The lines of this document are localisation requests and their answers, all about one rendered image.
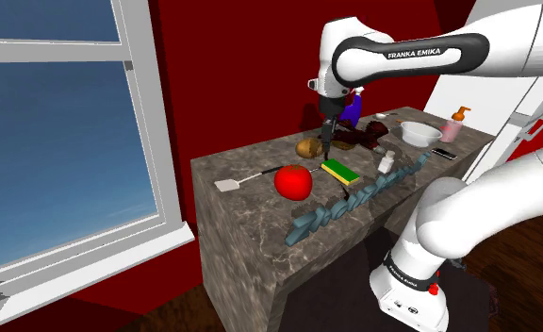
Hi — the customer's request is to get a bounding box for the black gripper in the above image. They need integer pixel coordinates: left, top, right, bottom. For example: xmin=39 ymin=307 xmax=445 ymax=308
xmin=318 ymin=95 xmax=346 ymax=161

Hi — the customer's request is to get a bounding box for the brown potato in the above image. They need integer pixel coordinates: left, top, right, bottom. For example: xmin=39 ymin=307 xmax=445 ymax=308
xmin=295 ymin=138 xmax=324 ymax=159

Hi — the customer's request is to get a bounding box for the green and yellow sponge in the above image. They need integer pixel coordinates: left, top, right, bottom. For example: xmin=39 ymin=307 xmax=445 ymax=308
xmin=320 ymin=158 xmax=361 ymax=187

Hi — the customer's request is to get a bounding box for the dark red crumpled cloth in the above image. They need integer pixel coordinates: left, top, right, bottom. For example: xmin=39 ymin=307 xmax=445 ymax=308
xmin=331 ymin=120 xmax=390 ymax=151

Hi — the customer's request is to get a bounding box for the blue spray bottle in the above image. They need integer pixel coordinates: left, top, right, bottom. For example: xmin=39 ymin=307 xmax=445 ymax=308
xmin=338 ymin=87 xmax=366 ymax=129

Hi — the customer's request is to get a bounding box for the red tomato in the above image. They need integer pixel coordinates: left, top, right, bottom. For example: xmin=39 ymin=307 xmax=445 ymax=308
xmin=273 ymin=164 xmax=314 ymax=202

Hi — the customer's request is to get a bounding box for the small white bottle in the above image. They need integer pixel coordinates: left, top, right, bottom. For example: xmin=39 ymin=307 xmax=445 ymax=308
xmin=377 ymin=150 xmax=396 ymax=174

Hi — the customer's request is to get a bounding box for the blue-grey word sculpture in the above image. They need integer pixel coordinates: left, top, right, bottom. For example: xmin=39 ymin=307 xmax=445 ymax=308
xmin=284 ymin=152 xmax=432 ymax=247

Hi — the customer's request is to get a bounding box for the white bowl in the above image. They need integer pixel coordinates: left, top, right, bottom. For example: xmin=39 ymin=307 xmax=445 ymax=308
xmin=400 ymin=121 xmax=444 ymax=148

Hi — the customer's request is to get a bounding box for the black smartphone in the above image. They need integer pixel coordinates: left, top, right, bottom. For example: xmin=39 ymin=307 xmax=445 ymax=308
xmin=431 ymin=146 xmax=458 ymax=161

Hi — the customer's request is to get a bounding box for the pink soap dispenser orange pump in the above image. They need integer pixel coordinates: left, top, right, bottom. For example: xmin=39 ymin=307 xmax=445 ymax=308
xmin=439 ymin=106 xmax=472 ymax=143

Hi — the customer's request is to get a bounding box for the dark robot stand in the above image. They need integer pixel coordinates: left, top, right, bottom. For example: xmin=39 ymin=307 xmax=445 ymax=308
xmin=278 ymin=227 xmax=493 ymax=332

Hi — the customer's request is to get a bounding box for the white framed window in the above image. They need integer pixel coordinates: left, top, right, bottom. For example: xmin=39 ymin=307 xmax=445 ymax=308
xmin=0 ymin=0 xmax=196 ymax=330

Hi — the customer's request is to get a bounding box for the white spatula with black handle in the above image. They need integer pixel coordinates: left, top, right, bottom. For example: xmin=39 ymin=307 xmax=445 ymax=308
xmin=213 ymin=165 xmax=286 ymax=192

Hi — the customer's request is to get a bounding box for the white door with handle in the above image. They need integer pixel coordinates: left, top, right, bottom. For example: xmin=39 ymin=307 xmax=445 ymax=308
xmin=422 ymin=73 xmax=543 ymax=185

